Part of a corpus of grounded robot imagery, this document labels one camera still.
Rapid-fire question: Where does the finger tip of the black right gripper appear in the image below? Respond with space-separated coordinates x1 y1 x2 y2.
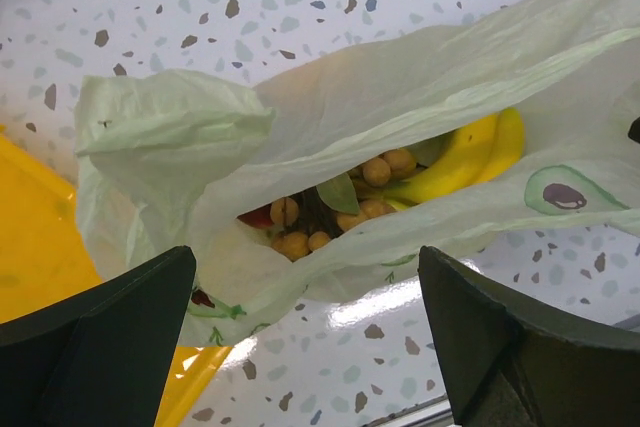
627 118 640 144

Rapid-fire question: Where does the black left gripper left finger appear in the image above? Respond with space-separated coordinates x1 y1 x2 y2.
1 246 196 426

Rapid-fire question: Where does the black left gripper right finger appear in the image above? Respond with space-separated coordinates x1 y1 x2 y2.
418 247 639 426

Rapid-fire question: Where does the green knotted plastic bag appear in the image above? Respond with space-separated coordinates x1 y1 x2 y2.
75 0 639 346

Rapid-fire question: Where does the bunch of longan fruit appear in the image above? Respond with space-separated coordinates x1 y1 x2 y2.
268 148 418 262

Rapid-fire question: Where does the yellow plastic tray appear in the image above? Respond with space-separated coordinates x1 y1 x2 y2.
1 136 231 426

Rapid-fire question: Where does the yellow banana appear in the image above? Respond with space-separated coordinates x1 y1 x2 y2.
354 107 525 205

